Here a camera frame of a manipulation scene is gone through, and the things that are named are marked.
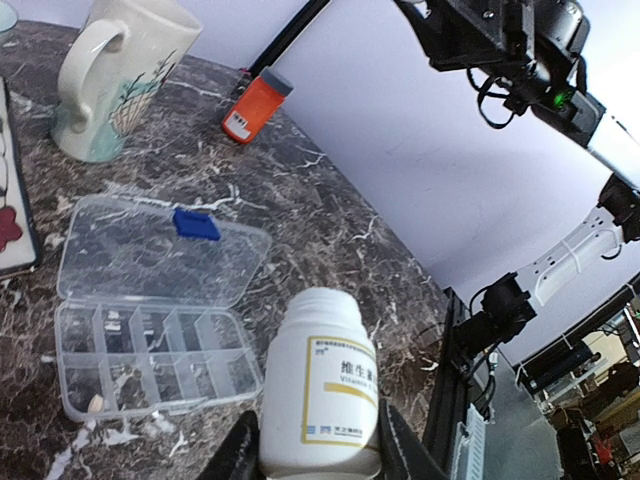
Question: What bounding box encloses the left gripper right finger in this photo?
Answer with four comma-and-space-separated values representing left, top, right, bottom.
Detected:
378, 400, 448, 480

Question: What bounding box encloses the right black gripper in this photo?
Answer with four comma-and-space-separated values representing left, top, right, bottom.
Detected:
395, 1, 535, 73

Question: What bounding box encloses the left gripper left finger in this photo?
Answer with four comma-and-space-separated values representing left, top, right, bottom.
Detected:
196, 410, 260, 480

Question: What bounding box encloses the small white pill bottle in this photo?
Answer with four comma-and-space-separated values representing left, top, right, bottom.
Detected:
259, 287, 381, 479

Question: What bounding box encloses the clear plastic pill organizer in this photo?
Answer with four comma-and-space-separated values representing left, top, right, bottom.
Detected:
54, 195, 272, 422

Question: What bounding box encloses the orange pill bottle grey cap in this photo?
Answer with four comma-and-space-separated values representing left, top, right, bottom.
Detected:
222, 67, 294, 144

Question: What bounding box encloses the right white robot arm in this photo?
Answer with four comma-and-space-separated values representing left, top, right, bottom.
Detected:
398, 1, 639, 368

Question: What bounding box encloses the tan pill in organizer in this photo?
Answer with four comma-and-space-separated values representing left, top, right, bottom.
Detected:
87, 394, 105, 414

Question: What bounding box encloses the floral rectangular ceramic plate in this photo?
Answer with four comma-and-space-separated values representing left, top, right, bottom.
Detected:
1, 77, 42, 280

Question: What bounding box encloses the cream ceramic mug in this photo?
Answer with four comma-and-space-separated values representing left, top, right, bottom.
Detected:
51, 1, 203, 163

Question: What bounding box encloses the white slotted cable duct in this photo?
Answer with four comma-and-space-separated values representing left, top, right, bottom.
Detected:
452, 404, 486, 480

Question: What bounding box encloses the right black frame post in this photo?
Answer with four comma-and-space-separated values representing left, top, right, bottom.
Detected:
244, 0, 330, 78

